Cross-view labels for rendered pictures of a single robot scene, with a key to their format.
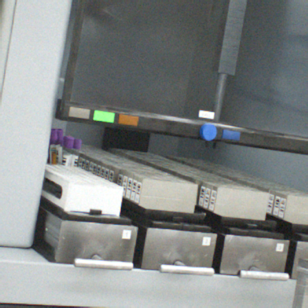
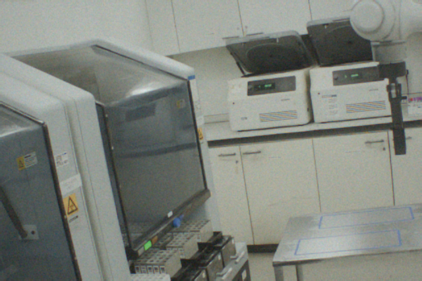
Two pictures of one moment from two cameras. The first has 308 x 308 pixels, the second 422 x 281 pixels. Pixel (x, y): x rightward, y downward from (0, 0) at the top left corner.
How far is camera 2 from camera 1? 1.12 m
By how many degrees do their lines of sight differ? 42
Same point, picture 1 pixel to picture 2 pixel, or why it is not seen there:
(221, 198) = (185, 250)
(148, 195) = (168, 270)
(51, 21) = (111, 210)
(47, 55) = (116, 229)
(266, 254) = (217, 264)
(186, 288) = not seen: outside the picture
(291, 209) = (202, 235)
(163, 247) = not seen: outside the picture
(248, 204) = (192, 245)
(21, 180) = not seen: outside the picture
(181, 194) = (175, 259)
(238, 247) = (211, 268)
